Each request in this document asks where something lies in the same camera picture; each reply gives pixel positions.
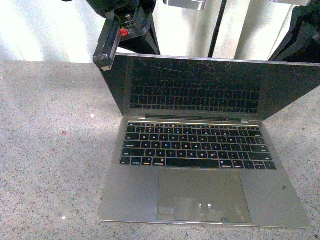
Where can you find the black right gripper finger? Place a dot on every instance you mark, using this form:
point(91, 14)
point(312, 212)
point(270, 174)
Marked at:
point(146, 44)

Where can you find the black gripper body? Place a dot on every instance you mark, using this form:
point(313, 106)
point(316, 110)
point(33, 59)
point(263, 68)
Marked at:
point(134, 16)

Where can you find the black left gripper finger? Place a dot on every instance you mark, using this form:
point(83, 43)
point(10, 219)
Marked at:
point(108, 43)

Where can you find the grey laptop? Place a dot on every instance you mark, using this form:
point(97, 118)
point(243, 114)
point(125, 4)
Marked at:
point(192, 147)

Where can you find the black tripod stand right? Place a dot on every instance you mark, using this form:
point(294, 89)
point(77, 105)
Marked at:
point(301, 44)

